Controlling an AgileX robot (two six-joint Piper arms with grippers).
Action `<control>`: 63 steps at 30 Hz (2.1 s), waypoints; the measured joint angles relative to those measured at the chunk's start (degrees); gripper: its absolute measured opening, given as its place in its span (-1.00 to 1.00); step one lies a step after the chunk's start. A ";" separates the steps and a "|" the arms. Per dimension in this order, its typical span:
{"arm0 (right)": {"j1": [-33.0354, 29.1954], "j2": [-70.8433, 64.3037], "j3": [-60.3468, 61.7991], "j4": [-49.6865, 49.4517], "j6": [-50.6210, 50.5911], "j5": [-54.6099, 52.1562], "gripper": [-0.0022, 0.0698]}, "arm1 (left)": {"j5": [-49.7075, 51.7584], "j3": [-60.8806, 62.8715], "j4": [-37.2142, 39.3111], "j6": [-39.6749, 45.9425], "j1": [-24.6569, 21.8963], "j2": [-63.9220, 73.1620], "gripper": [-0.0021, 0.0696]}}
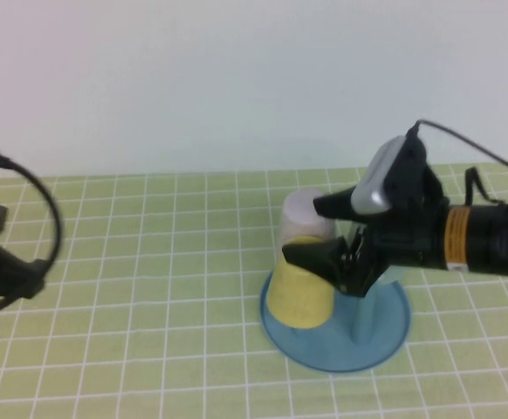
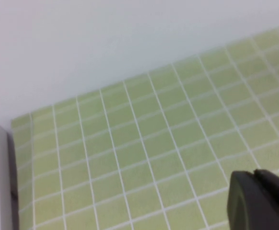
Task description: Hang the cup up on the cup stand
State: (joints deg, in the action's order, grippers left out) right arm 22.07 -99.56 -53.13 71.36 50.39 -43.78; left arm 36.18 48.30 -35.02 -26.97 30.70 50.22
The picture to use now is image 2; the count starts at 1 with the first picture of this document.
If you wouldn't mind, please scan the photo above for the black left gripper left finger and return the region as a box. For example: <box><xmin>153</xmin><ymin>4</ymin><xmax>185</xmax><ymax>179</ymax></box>
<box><xmin>227</xmin><ymin>170</ymin><xmax>257</xmax><ymax>230</ymax></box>

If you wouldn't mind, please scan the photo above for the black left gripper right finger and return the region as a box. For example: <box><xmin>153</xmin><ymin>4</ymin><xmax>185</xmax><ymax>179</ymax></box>
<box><xmin>244</xmin><ymin>169</ymin><xmax>279</xmax><ymax>230</ymax></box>

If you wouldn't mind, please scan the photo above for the green checkered tablecloth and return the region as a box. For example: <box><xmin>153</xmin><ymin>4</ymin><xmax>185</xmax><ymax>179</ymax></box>
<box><xmin>10</xmin><ymin>21</ymin><xmax>279</xmax><ymax>230</ymax></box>

